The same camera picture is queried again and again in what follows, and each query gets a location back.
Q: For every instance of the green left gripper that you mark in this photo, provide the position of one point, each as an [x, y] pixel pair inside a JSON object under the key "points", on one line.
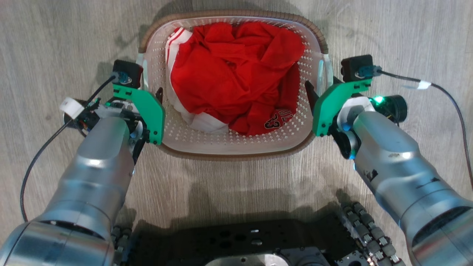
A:
{"points": [[151, 111]]}

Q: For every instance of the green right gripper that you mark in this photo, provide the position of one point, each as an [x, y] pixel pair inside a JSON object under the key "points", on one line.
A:
{"points": [[327, 107]]}

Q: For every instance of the white laundry basket brown rim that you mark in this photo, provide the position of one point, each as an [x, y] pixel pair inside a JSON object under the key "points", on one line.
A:
{"points": [[229, 142]]}

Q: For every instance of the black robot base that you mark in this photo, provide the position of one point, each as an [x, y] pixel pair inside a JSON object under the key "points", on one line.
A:
{"points": [[240, 240]]}

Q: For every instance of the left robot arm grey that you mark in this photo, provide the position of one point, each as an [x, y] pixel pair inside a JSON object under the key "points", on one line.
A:
{"points": [[92, 173]]}

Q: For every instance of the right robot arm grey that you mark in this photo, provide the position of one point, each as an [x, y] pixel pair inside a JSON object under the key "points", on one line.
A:
{"points": [[402, 173]]}

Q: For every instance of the red and white jersey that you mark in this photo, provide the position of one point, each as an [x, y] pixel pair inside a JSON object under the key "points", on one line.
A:
{"points": [[229, 74]]}

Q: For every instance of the roller wheel of base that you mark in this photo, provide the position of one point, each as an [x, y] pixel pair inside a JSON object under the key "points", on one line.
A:
{"points": [[121, 240], [369, 232]]}

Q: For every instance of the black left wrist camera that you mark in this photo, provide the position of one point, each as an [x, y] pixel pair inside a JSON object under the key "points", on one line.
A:
{"points": [[128, 73]]}

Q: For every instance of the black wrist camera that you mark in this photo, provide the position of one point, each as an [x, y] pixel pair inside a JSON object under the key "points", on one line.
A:
{"points": [[128, 73], [357, 67]]}

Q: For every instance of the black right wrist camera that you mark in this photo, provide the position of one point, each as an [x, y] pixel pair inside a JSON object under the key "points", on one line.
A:
{"points": [[357, 67]]}

